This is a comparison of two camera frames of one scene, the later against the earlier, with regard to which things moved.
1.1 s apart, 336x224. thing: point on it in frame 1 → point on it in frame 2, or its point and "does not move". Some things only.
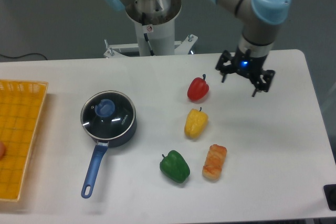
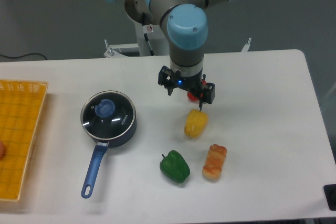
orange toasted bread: x=216 y=158 does not move
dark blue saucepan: x=101 y=147 does not move
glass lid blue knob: x=104 y=108 does not move
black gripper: x=248 y=65 → x=169 y=79
